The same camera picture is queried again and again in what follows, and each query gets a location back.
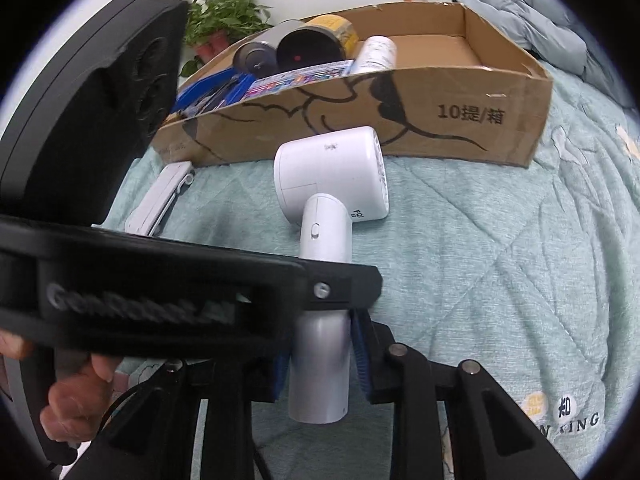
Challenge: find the white folding device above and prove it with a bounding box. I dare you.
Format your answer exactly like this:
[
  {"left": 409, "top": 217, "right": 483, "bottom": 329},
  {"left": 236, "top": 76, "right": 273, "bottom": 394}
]
[{"left": 125, "top": 162, "right": 194, "bottom": 236}]

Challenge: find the large silver metal can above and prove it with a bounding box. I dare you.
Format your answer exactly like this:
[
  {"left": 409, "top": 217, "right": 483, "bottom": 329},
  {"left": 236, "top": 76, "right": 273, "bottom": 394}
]
[{"left": 233, "top": 20, "right": 304, "bottom": 79}]

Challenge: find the colourful board game box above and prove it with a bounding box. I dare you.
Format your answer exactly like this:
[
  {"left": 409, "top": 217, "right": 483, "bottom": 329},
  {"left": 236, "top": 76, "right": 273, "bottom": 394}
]
[{"left": 242, "top": 58, "right": 354, "bottom": 101}]

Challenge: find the white handheld hair dryer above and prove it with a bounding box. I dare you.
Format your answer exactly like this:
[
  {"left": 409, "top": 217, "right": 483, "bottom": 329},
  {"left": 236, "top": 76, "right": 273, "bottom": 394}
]
[{"left": 273, "top": 126, "right": 390, "bottom": 425}]

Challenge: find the yellow label jar black lid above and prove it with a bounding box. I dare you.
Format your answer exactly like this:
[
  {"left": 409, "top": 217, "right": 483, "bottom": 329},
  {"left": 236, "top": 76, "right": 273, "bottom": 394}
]
[{"left": 276, "top": 14, "right": 359, "bottom": 72}]

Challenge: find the white spray bottle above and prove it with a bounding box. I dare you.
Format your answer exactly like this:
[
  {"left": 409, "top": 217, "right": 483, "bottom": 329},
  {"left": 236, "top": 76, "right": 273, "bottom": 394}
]
[{"left": 348, "top": 36, "right": 397, "bottom": 75}]

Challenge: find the person's left hand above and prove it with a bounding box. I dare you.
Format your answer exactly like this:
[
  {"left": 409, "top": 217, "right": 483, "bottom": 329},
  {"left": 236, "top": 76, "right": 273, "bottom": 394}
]
[{"left": 0, "top": 328, "right": 132, "bottom": 444}]

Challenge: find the potted plant red pot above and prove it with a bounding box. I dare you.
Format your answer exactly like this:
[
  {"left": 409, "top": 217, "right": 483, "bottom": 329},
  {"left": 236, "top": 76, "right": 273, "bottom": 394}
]
[{"left": 180, "top": 0, "right": 271, "bottom": 78}]

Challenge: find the open cardboard box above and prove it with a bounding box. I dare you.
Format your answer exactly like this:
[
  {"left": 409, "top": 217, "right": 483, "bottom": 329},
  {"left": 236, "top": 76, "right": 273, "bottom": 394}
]
[{"left": 152, "top": 2, "right": 552, "bottom": 167}]

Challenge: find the crumpled light blue duvet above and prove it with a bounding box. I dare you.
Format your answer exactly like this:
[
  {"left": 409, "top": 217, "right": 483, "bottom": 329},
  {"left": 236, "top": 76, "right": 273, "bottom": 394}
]
[{"left": 454, "top": 0, "right": 636, "bottom": 108}]

